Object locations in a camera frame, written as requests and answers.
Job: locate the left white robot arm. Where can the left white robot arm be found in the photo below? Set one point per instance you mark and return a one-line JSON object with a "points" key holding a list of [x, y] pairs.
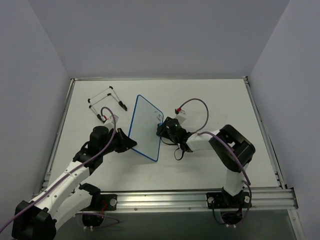
{"points": [[41, 218]]}

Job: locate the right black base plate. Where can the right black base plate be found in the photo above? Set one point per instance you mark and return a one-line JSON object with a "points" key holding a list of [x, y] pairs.
{"points": [[223, 200]]}

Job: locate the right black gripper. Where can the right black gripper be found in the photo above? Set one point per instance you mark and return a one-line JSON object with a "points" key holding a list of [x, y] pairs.
{"points": [[163, 129]]}

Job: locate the black wire whiteboard stand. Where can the black wire whiteboard stand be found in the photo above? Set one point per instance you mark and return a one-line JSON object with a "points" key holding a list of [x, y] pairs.
{"points": [[104, 97]]}

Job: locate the blue framed small whiteboard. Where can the blue framed small whiteboard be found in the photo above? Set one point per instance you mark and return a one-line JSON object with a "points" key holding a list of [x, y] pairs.
{"points": [[143, 128]]}

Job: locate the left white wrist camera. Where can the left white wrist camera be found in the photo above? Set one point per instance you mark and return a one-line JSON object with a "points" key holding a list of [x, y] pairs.
{"points": [[109, 122]]}

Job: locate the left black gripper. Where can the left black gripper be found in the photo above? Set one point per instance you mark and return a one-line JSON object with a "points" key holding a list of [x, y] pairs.
{"points": [[120, 141]]}

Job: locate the aluminium front rail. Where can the aluminium front rail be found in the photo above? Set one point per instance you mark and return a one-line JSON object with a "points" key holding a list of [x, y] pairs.
{"points": [[164, 201]]}

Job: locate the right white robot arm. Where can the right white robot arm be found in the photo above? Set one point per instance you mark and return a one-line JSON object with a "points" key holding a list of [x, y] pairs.
{"points": [[232, 148]]}

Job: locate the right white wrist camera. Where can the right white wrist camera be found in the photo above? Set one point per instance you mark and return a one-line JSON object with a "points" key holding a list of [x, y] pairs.
{"points": [[180, 115]]}

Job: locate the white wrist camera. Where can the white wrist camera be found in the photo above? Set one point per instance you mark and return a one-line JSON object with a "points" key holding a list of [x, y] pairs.
{"points": [[180, 115], [109, 122]]}

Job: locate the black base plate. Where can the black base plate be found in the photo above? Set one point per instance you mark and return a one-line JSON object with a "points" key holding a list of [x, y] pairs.
{"points": [[223, 200], [104, 202]]}

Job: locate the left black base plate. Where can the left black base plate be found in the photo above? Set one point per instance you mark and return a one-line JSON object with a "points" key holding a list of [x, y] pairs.
{"points": [[104, 202]]}

